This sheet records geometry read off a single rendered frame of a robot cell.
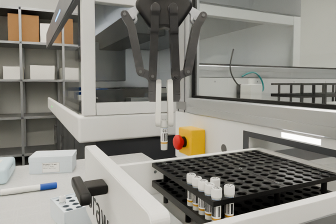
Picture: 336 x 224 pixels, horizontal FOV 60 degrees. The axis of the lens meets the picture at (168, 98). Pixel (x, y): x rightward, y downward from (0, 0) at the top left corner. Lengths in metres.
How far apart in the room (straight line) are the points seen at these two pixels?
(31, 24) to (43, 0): 0.64
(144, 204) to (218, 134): 0.49
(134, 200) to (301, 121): 0.36
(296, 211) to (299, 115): 0.22
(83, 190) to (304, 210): 0.25
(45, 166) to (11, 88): 3.66
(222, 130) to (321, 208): 0.37
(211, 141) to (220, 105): 0.10
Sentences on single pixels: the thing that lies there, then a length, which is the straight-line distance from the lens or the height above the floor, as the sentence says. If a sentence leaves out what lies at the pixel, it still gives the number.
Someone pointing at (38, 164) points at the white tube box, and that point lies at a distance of 0.98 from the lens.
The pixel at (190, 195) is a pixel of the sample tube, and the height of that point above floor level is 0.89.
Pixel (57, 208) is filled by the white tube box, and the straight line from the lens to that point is 0.63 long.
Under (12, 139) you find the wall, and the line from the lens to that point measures 4.66.
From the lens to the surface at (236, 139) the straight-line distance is 0.68.
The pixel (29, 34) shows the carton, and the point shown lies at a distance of 4.17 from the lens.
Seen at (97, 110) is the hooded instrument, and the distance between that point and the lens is 1.18.
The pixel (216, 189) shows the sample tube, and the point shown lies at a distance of 0.35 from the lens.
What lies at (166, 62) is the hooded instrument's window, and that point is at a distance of 1.30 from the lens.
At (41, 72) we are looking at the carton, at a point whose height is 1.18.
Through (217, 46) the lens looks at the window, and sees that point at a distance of 0.77.
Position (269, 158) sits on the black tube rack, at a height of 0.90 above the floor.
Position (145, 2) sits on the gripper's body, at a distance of 0.45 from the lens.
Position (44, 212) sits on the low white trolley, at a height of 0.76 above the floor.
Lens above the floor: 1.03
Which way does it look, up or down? 3 degrees down
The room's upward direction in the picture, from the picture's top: straight up
